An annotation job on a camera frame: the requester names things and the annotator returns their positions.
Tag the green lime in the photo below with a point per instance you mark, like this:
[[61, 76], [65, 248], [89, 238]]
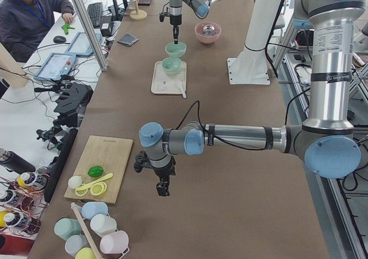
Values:
[[95, 171]]

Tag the green bowl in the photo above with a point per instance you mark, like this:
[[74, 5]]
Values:
[[171, 63], [176, 50], [172, 72]]

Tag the grey mug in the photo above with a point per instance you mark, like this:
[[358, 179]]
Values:
[[75, 243]]

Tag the yellow drink bottle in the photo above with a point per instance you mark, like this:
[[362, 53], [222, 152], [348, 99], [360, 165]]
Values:
[[34, 180]]

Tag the yellow plastic knife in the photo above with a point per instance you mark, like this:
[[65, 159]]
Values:
[[90, 184]]

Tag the white garlic bulb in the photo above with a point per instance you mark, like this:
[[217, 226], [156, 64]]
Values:
[[74, 182]]

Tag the seated person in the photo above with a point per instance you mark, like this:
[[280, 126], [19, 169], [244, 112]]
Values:
[[25, 23]]

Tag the bamboo cutting board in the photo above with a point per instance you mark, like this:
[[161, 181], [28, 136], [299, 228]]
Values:
[[112, 155]]

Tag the blue teach pendant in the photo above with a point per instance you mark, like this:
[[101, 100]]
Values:
[[55, 66], [80, 45]]

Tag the lemon slice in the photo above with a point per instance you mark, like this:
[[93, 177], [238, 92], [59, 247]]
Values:
[[81, 193], [98, 188]]

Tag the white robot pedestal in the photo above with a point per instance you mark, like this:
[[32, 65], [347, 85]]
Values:
[[250, 66]]

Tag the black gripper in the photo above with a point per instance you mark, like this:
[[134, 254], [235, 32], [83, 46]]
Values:
[[175, 20], [163, 172]]

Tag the aluminium frame post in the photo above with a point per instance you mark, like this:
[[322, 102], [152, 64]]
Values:
[[90, 33]]

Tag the green bowl on tray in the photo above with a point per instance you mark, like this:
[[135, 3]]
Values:
[[172, 72]]

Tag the green plastic tool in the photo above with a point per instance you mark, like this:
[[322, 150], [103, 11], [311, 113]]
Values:
[[66, 27]]

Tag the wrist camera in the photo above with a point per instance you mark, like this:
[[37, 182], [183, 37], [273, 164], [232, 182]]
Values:
[[141, 162], [165, 13]]

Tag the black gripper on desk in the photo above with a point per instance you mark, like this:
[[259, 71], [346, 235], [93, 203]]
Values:
[[71, 105]]

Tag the white mug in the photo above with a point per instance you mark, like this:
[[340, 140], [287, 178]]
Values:
[[103, 225]]

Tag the grey folded cloth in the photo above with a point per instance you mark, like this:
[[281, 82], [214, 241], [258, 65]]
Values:
[[128, 40]]

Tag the pink mug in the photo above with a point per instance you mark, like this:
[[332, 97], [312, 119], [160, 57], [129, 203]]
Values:
[[115, 243]]

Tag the wooden mug tree stand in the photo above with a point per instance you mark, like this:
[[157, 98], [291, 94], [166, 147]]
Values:
[[134, 12]]

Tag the black computer mouse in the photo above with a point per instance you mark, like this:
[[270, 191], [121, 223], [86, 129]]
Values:
[[59, 39]]

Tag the pink bowl with ice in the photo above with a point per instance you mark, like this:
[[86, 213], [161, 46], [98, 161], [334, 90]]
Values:
[[207, 39]]

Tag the white ceramic spoon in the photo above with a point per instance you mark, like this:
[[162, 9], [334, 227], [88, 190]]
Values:
[[179, 85]]

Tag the black keyboard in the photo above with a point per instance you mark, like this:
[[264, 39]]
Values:
[[94, 11]]

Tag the black water bottle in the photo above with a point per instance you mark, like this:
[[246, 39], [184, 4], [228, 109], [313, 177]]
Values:
[[14, 163]]

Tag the blue mug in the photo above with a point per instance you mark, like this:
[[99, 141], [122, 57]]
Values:
[[91, 209]]

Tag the green mug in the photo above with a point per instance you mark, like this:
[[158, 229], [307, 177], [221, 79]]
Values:
[[66, 227]]

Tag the beige rabbit tray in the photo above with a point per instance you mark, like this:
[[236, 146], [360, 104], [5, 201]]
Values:
[[164, 84]]

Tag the yellow mug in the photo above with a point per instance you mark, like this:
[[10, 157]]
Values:
[[85, 253]]

